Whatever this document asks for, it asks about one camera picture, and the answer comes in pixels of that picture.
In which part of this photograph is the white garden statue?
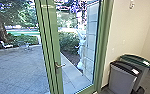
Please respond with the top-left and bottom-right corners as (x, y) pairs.
(74, 28), (87, 73)

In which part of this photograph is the long green hedge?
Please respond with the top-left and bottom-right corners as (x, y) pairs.
(0, 33), (40, 51)

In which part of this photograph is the metal door handle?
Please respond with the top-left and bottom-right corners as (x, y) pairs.
(54, 62), (67, 71)

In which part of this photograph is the green shrub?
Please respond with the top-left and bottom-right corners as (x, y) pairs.
(58, 30), (81, 64)

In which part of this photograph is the grey trash bin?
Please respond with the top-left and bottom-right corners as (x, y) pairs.
(109, 60), (141, 94)

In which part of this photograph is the white wall sensor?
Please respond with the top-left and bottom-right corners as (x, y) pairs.
(129, 0), (135, 9)

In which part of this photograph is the small garden chair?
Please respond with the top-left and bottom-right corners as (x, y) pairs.
(23, 42), (31, 52)

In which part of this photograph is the green lidded trash bin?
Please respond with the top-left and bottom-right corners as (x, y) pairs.
(119, 53), (150, 93)

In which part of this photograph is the white garden bench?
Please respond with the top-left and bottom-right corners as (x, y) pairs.
(0, 40), (15, 50)

